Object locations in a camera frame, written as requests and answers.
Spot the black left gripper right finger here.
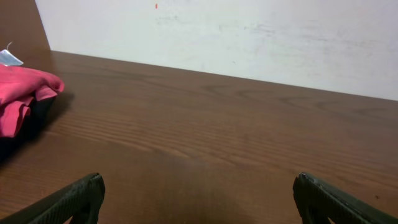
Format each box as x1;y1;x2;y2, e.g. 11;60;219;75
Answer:
293;172;397;224

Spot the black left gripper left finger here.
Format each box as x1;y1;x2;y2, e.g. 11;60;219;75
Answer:
1;173;105;224

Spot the red orange t-shirt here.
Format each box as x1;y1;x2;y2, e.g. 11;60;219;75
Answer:
1;48;65;138

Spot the folded black garment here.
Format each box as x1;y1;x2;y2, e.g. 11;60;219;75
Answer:
1;96;57;165

